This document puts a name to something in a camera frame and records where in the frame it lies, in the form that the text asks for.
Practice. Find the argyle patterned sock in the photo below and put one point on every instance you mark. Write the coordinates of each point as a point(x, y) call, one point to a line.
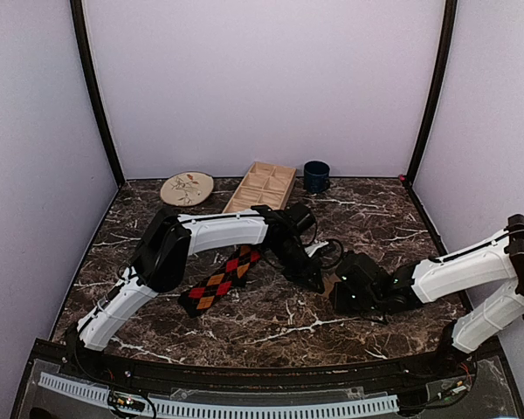
point(232, 273)

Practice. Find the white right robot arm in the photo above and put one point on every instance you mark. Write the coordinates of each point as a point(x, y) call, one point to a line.
point(497, 258)

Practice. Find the black left frame post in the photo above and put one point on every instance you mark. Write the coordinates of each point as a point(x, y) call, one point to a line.
point(93, 90)

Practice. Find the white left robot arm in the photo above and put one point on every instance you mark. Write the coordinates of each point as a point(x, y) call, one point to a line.
point(159, 260)

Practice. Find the black right frame post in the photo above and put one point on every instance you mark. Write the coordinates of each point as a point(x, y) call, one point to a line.
point(437, 80)

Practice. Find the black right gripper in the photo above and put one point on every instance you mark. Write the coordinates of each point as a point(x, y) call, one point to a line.
point(339, 301)

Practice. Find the tan beige sock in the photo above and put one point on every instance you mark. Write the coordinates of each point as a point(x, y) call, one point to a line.
point(328, 288)

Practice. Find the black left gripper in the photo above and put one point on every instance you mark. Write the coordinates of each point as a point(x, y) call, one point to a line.
point(313, 268)

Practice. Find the cream floral plate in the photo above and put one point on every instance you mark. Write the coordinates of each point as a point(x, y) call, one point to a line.
point(187, 189)

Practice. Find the wooden compartment tray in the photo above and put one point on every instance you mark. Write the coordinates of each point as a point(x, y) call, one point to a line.
point(264, 184)

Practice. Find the black frame post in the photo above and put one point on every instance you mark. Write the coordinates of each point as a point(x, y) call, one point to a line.
point(93, 90)
point(437, 80)

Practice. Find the white slotted cable duct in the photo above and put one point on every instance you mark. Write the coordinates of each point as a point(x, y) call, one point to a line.
point(194, 403)

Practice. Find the dark blue mug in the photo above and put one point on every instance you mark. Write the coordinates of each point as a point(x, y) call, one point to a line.
point(316, 177)

